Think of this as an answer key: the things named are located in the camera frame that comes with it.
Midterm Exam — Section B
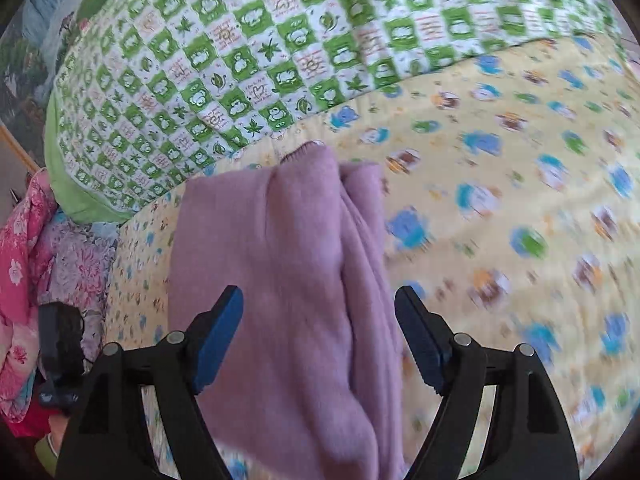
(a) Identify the red cloth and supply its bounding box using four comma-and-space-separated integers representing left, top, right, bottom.
5, 407, 61, 440

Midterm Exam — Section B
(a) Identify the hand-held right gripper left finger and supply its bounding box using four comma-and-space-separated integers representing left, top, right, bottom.
54, 285, 245, 480

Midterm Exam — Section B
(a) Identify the purple knitted sweater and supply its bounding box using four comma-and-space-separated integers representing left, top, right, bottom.
167, 142, 408, 478

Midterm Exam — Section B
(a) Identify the pink floral blanket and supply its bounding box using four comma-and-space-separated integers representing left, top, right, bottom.
0, 170, 61, 426

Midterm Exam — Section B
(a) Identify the lilac floral blanket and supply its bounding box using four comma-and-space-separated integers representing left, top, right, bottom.
35, 210, 121, 361

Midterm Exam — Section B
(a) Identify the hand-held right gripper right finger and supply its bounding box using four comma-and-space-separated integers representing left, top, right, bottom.
394, 285, 581, 480

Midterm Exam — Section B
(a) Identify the green checkered quilt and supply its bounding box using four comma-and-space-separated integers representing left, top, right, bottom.
44, 0, 626, 223

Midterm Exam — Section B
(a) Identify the wooden frame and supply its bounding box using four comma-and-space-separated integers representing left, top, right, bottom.
0, 124, 41, 173

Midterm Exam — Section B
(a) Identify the landscape wall painting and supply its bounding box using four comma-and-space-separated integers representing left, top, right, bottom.
0, 0, 108, 131

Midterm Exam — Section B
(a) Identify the yellow cartoon bed sheet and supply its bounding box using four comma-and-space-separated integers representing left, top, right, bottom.
102, 35, 640, 480

